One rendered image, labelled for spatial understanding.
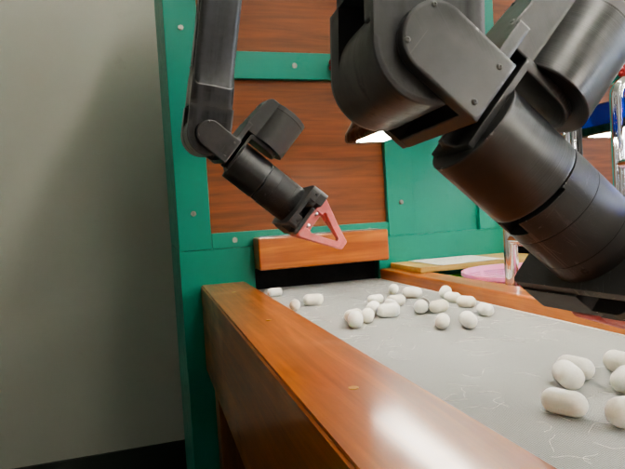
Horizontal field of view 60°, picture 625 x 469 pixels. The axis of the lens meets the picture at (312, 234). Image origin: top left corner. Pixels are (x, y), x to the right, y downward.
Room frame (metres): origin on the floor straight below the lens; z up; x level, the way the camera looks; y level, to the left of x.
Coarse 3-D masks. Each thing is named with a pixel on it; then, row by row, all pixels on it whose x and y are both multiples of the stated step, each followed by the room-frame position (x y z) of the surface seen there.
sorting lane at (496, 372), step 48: (288, 288) 1.20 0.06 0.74; (336, 288) 1.16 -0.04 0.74; (384, 288) 1.11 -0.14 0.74; (336, 336) 0.71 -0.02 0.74; (384, 336) 0.69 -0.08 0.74; (432, 336) 0.67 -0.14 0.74; (480, 336) 0.66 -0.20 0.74; (528, 336) 0.64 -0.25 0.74; (576, 336) 0.63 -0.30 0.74; (624, 336) 0.61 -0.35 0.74; (432, 384) 0.49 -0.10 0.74; (480, 384) 0.48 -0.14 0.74; (528, 384) 0.47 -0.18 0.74; (528, 432) 0.37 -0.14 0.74; (576, 432) 0.37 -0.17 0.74; (624, 432) 0.36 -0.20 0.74
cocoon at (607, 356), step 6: (606, 354) 0.49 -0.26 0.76; (612, 354) 0.49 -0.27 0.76; (618, 354) 0.48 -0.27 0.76; (624, 354) 0.48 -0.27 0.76; (606, 360) 0.49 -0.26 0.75; (612, 360) 0.49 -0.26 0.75; (618, 360) 0.48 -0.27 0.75; (624, 360) 0.48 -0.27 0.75; (606, 366) 0.49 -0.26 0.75; (612, 366) 0.49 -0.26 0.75; (618, 366) 0.48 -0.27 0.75
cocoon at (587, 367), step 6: (558, 360) 0.49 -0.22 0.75; (570, 360) 0.48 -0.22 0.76; (576, 360) 0.47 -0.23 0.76; (582, 360) 0.47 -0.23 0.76; (588, 360) 0.47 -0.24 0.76; (582, 366) 0.47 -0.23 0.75; (588, 366) 0.47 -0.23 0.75; (588, 372) 0.47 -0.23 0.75; (594, 372) 0.47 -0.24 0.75; (588, 378) 0.47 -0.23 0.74
